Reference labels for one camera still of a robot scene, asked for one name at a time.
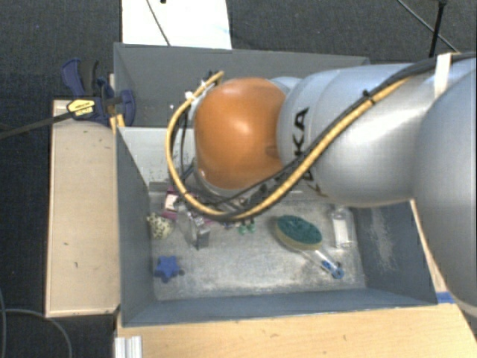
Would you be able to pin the grey metal bin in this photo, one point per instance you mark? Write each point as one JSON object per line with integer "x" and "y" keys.
{"x": 261, "y": 270}

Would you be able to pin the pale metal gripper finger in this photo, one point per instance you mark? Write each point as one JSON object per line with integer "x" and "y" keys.
{"x": 203, "y": 237}
{"x": 187, "y": 226}

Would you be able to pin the pale wood board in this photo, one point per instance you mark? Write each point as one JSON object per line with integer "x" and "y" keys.
{"x": 83, "y": 215}

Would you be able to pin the clear glass bottle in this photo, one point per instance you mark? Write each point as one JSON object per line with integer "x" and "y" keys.
{"x": 341, "y": 229}

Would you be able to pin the blue star toy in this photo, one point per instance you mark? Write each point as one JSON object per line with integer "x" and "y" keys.
{"x": 168, "y": 269}

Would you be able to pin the cream spotted soft toy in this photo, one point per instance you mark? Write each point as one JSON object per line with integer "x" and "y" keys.
{"x": 161, "y": 226}

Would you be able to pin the purple and white packet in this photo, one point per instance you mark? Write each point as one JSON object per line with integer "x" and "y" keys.
{"x": 171, "y": 201}

